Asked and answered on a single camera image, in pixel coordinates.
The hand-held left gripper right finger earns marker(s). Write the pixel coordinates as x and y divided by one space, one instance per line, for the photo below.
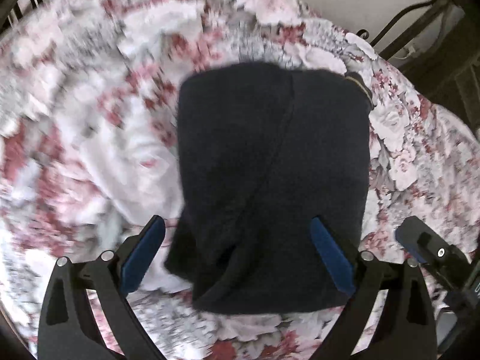
332 255

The dark navy knitted sweater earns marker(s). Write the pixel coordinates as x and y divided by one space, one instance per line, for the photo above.
243 157

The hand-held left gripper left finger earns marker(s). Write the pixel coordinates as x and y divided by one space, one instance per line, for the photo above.
144 255

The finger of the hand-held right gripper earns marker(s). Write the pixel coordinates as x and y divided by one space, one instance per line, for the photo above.
412 243

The floral bedsheet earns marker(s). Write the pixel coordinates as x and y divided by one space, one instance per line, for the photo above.
93 138

